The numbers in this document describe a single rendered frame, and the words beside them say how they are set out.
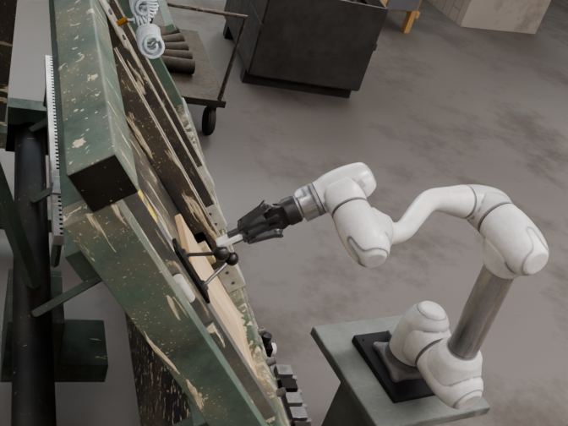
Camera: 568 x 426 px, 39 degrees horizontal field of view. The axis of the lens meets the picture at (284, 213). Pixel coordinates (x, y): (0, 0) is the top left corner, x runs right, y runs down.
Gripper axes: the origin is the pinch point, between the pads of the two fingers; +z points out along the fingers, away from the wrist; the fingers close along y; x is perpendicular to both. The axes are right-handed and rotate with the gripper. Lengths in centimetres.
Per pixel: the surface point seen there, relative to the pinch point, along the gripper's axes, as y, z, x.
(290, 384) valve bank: -77, 7, -9
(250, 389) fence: -40.5, 13.6, 16.0
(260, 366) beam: -56, 12, -4
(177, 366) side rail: 7.2, 18.5, 40.9
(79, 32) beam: 64, 8, -13
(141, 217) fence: 30.0, 12.8, 15.8
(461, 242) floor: -254, -104, -200
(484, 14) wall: -376, -295, -616
